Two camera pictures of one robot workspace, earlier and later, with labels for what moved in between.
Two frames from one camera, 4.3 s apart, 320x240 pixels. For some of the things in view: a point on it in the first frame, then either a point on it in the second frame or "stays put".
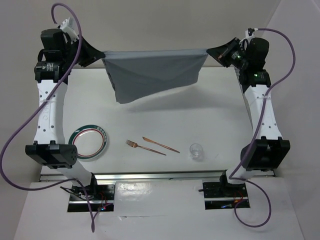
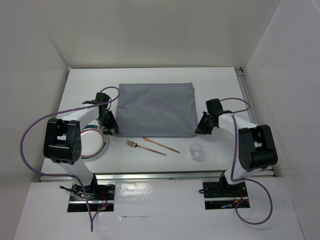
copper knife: (149, 140) stays put
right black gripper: (222, 53) -> (201, 129)
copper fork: (135, 145) stays put
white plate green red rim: (90, 141) stays put
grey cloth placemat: (136, 74) -> (156, 110)
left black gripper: (90, 54) -> (112, 124)
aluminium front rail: (214, 176) stays put
